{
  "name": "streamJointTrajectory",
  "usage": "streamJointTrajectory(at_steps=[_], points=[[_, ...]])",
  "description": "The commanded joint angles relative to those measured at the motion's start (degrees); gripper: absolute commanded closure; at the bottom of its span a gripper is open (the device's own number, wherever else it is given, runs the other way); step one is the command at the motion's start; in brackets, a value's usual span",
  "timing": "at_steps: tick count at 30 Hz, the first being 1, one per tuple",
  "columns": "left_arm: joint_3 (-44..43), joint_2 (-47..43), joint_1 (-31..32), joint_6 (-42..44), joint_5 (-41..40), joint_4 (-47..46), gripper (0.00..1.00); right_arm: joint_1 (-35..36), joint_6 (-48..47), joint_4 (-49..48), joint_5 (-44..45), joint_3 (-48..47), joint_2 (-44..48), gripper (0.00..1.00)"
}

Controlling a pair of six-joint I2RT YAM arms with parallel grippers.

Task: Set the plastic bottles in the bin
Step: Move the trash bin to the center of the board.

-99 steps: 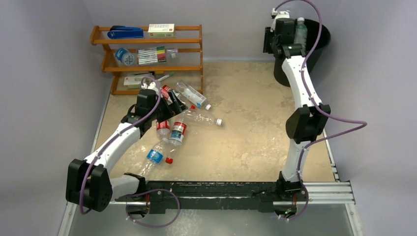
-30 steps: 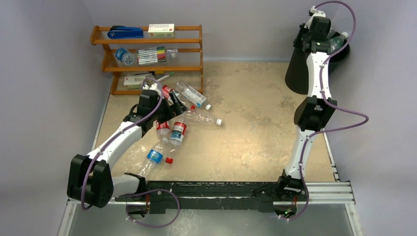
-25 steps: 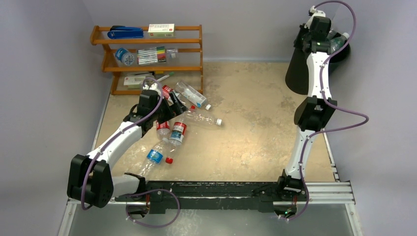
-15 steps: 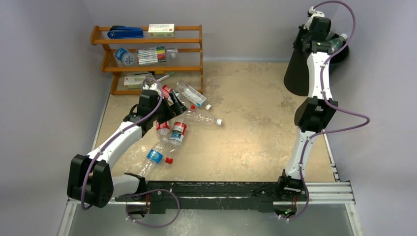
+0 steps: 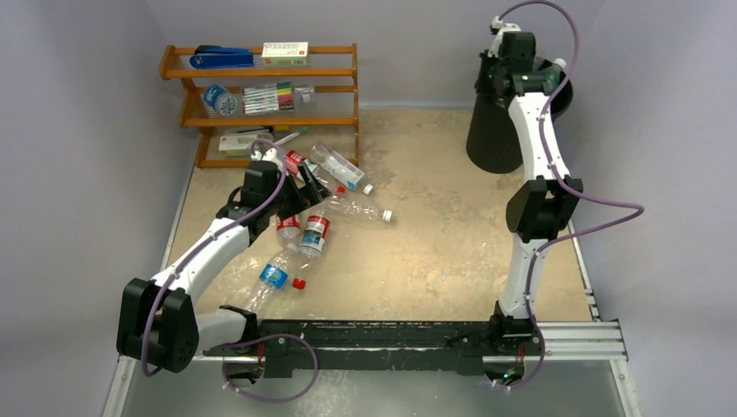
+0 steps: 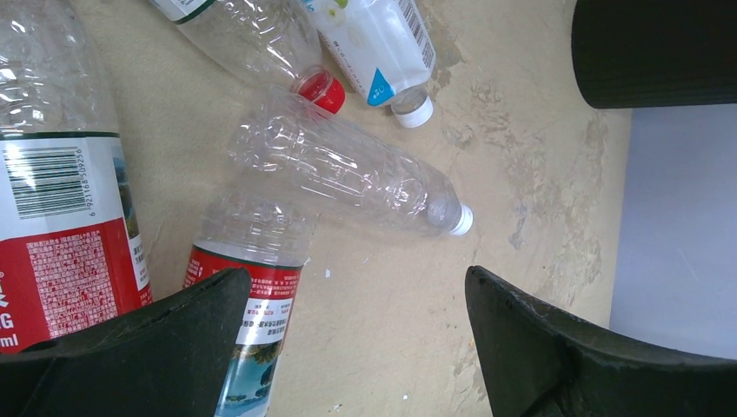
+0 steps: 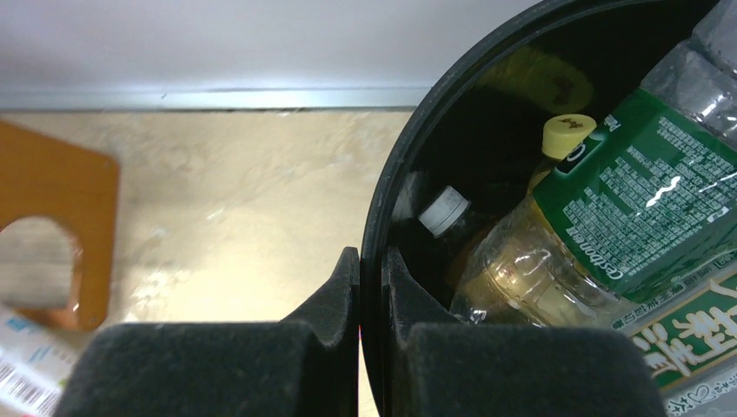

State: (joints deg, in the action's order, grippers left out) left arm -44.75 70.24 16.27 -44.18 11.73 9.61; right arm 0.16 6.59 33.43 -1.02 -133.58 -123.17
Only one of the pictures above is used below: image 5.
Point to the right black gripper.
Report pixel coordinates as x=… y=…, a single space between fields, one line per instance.
x=486 y=77

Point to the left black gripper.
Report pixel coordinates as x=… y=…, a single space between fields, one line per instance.
x=306 y=196

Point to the white label clear bottle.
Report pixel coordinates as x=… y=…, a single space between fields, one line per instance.
x=343 y=170

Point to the black ribbed waste bin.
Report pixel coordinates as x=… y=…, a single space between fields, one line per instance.
x=492 y=143

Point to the dark green label water bottle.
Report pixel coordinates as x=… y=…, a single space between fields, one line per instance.
x=554 y=73

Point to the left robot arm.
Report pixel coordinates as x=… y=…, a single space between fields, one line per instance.
x=158 y=325

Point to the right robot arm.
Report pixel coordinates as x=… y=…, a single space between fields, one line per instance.
x=544 y=204

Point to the red label bottle red cap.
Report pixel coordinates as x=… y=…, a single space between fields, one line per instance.
x=322 y=178

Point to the green-capped white marker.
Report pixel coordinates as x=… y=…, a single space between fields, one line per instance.
x=291 y=136

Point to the white stapler on bottom shelf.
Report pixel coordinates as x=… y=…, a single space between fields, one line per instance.
x=238 y=142

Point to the blue label clear bottle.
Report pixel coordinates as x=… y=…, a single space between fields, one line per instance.
x=275 y=274

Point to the small clear clip box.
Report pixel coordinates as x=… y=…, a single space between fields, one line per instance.
x=304 y=94

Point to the wooden three-tier shelf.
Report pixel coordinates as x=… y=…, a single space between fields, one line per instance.
x=332 y=71

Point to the pack of coloured markers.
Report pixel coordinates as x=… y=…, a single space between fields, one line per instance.
x=268 y=98

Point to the white and red box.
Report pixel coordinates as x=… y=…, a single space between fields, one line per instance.
x=285 y=54

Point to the blue stapler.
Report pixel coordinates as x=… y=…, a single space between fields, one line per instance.
x=209 y=57

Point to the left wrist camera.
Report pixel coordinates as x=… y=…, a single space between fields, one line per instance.
x=263 y=152

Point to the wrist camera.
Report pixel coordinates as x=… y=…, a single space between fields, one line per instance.
x=499 y=29
x=263 y=152

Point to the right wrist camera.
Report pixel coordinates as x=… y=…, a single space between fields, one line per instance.
x=499 y=29

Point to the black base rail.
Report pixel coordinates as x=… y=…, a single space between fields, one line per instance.
x=468 y=348

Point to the aluminium frame rail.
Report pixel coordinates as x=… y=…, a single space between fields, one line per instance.
x=581 y=371

